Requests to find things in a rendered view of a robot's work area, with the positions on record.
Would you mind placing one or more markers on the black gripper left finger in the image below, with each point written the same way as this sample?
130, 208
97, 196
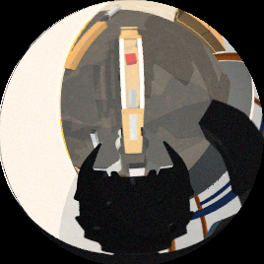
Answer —
103, 159

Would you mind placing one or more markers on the white square stick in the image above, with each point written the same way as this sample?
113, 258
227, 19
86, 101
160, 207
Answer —
133, 126
95, 138

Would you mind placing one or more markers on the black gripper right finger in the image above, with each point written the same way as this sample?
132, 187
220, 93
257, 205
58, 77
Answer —
164, 159

